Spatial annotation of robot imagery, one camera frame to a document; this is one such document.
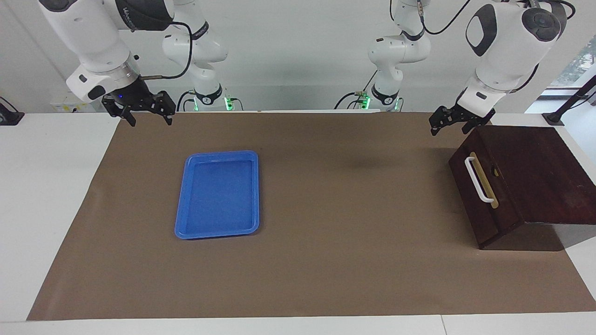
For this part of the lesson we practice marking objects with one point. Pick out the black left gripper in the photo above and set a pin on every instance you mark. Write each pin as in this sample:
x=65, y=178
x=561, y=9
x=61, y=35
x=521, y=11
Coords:
x=475, y=116

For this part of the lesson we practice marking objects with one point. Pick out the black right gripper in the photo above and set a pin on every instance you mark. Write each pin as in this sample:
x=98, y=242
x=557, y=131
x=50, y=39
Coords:
x=132, y=97

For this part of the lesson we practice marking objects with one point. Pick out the dark wooden drawer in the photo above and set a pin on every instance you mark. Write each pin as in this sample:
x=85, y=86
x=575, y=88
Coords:
x=500, y=218

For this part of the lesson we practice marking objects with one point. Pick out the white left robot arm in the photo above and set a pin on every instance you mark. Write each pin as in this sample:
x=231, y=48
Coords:
x=503, y=51

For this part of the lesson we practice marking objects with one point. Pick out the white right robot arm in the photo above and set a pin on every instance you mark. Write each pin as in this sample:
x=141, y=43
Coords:
x=93, y=37

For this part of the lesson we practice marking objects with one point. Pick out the dark wooden drawer cabinet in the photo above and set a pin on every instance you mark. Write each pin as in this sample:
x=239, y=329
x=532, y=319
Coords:
x=545, y=172

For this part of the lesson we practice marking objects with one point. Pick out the blue plastic tray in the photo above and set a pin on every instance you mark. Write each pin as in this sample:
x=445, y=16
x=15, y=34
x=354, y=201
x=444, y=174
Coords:
x=219, y=195

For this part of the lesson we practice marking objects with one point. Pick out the window pane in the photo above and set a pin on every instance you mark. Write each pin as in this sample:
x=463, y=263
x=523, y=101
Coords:
x=582, y=60

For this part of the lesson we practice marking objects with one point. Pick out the brown table mat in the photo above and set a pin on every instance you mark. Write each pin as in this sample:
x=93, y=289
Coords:
x=349, y=232

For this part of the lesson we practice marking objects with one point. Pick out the white yellow wall box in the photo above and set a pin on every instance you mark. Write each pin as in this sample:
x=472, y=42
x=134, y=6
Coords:
x=65, y=106

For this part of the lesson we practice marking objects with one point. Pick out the black camera stand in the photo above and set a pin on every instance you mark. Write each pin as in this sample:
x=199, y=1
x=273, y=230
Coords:
x=554, y=118

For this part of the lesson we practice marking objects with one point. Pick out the black table clamp mount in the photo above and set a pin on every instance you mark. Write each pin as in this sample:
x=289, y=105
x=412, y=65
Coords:
x=10, y=118

